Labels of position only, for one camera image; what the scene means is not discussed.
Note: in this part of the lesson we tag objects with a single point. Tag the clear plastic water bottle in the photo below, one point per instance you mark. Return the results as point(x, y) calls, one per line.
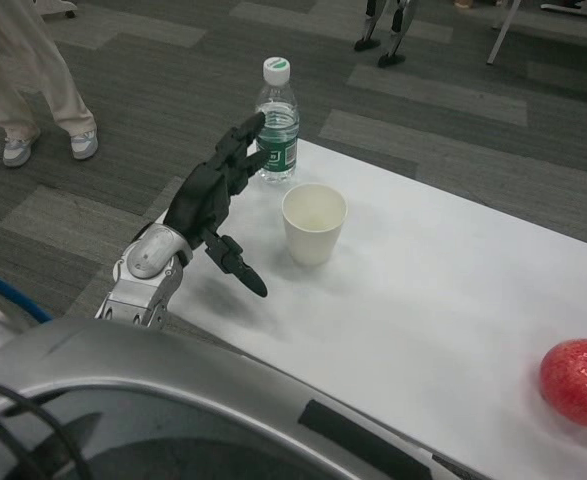
point(277, 150)

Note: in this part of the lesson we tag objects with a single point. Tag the white metal frame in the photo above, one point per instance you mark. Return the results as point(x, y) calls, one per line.
point(502, 35)

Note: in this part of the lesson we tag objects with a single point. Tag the person in beige trousers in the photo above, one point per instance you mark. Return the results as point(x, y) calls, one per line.
point(28, 75)

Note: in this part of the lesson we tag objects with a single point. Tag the white paper cup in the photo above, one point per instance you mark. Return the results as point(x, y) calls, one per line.
point(313, 235)

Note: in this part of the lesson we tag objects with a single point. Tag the humanoid robot legs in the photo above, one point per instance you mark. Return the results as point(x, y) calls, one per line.
point(395, 35)

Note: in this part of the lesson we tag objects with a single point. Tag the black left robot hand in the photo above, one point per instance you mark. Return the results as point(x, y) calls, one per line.
point(203, 200)

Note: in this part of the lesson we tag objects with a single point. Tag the red apple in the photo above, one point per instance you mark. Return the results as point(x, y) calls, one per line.
point(573, 385)

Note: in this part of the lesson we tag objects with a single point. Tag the silver robot chest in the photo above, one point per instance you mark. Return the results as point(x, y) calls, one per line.
point(173, 390)

